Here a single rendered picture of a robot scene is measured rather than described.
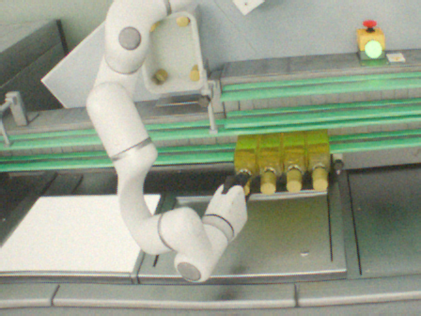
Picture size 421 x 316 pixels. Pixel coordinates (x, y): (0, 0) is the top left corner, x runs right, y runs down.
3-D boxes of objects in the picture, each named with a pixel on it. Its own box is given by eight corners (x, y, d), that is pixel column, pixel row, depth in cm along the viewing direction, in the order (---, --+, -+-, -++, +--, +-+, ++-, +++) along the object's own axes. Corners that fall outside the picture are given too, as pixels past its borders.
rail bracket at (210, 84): (212, 119, 135) (205, 142, 124) (202, 61, 127) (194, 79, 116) (223, 118, 134) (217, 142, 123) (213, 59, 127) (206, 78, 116)
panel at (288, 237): (39, 202, 142) (-26, 286, 112) (37, 194, 141) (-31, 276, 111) (338, 190, 131) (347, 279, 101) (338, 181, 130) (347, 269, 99)
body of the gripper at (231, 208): (234, 253, 99) (252, 221, 109) (227, 215, 95) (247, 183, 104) (201, 247, 102) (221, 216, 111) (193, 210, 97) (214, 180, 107)
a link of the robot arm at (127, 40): (146, -12, 96) (84, 23, 92) (153, -35, 83) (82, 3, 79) (179, 44, 98) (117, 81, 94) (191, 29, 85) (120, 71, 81)
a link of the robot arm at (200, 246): (139, 230, 87) (176, 220, 82) (165, 198, 96) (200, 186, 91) (185, 289, 91) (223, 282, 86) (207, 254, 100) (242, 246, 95)
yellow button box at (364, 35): (357, 51, 136) (360, 60, 130) (355, 26, 133) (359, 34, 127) (381, 50, 136) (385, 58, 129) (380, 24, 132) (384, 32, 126)
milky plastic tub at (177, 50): (154, 83, 145) (147, 95, 138) (140, 11, 135) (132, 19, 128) (210, 77, 143) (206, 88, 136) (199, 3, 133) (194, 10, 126)
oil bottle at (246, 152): (241, 140, 137) (234, 184, 119) (240, 121, 135) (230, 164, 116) (262, 139, 137) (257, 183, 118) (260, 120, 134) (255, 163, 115)
